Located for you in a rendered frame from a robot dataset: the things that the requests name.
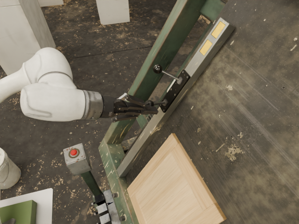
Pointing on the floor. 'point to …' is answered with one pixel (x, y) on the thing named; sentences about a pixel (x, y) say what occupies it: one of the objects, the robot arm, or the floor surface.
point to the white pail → (8, 171)
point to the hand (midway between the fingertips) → (149, 110)
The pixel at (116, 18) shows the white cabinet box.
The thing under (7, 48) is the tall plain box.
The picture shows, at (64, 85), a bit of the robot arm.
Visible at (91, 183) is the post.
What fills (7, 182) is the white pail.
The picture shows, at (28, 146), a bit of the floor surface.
